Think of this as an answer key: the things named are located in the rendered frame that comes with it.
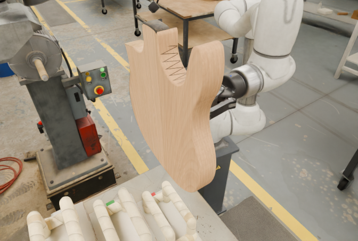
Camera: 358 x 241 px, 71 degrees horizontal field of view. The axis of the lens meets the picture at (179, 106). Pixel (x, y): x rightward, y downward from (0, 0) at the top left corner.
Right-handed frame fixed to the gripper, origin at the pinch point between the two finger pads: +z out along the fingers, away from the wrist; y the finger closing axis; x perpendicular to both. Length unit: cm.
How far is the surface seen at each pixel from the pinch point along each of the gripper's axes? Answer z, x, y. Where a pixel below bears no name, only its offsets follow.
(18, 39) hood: 28, 1, 68
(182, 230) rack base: 1, -52, -5
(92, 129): 6, -89, 110
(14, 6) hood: 25, 7, 92
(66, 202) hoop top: 30.8, -24.3, 7.2
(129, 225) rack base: 16.9, -43.4, 2.5
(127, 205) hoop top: 16.1, -32.7, 3.0
